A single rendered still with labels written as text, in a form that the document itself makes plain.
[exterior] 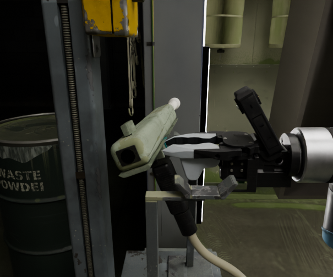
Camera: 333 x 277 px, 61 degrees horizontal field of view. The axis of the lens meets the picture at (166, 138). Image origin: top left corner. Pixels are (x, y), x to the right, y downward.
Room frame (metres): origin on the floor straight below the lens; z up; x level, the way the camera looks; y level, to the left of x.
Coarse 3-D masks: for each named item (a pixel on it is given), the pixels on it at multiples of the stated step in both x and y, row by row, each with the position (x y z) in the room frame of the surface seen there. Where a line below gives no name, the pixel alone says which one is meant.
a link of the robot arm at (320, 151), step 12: (300, 132) 0.43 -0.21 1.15; (312, 132) 0.42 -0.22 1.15; (324, 132) 0.42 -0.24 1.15; (300, 144) 0.42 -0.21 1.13; (312, 144) 0.40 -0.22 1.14; (324, 144) 0.40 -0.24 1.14; (312, 156) 0.39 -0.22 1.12; (324, 156) 0.39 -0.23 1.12; (300, 168) 0.41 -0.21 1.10; (312, 168) 0.39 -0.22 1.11; (324, 168) 0.39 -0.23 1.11; (300, 180) 0.41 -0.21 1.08; (312, 180) 0.40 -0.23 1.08; (324, 180) 0.40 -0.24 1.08
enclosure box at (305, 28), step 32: (320, 0) 1.25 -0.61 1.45; (288, 32) 1.54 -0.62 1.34; (320, 32) 1.23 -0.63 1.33; (288, 64) 1.49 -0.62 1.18; (320, 64) 1.62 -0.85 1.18; (288, 96) 1.44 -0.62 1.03; (320, 96) 1.66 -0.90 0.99; (288, 128) 1.40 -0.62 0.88; (288, 192) 1.47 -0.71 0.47; (320, 192) 1.46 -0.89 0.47
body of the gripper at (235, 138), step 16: (224, 144) 0.43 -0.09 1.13; (240, 144) 0.41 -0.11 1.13; (256, 144) 0.42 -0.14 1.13; (288, 144) 0.42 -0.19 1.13; (224, 160) 0.42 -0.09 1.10; (240, 160) 0.42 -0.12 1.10; (256, 160) 0.41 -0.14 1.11; (272, 160) 0.43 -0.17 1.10; (288, 160) 0.42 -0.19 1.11; (224, 176) 0.42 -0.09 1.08; (240, 176) 0.42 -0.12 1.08; (256, 176) 0.41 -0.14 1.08; (272, 176) 0.42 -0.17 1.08; (288, 176) 0.42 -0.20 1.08
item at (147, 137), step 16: (160, 112) 0.52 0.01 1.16; (128, 128) 0.37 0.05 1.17; (144, 128) 0.39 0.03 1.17; (160, 128) 0.44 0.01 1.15; (128, 144) 0.34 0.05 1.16; (144, 144) 0.34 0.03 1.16; (160, 144) 0.43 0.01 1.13; (144, 160) 0.33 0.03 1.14; (160, 160) 0.43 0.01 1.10; (128, 176) 0.33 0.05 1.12; (160, 176) 0.43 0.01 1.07; (176, 208) 0.42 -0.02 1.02; (192, 224) 0.42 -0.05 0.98
